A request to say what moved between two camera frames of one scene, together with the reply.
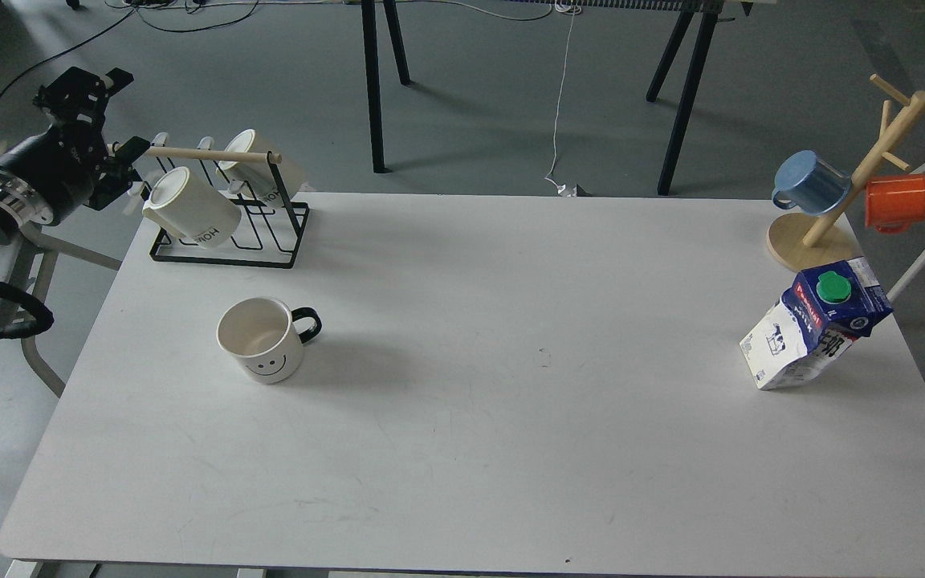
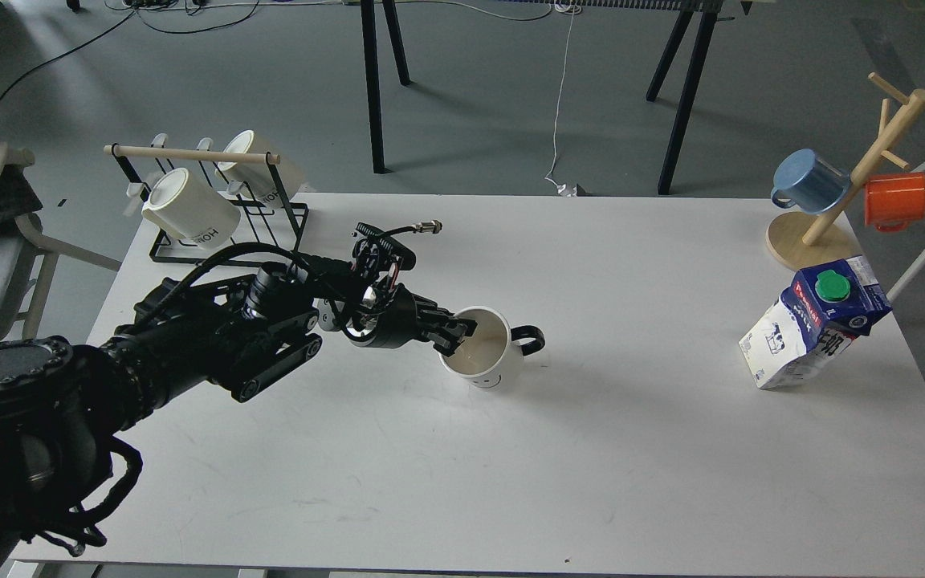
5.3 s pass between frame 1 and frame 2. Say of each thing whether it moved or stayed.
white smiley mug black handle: moved
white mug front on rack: stayed
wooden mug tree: stayed
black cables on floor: stayed
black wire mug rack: stayed
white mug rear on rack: stayed
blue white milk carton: stayed
